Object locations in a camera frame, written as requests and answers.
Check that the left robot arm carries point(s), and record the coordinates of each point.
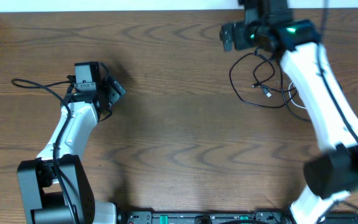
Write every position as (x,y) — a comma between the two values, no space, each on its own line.
(54,187)

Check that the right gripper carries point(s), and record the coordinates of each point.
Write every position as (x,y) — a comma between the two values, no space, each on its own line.
(239,28)

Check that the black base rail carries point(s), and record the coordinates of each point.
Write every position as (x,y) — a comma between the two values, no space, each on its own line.
(268,216)

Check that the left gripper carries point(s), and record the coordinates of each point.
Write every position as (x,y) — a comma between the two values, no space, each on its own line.
(115,94)

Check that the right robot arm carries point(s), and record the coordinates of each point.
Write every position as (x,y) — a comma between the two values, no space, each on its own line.
(297,46)

